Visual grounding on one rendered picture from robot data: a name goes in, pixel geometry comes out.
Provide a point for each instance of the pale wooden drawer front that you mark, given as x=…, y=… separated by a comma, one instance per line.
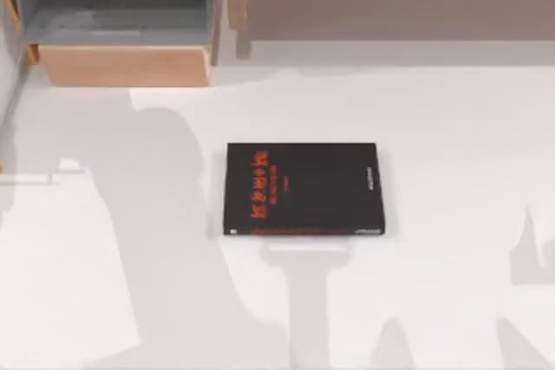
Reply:
x=123, y=65

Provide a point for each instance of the wooden cupboard frame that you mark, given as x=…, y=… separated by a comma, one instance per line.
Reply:
x=11, y=6

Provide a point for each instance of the black book with red lettering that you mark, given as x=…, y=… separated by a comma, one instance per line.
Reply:
x=303, y=190

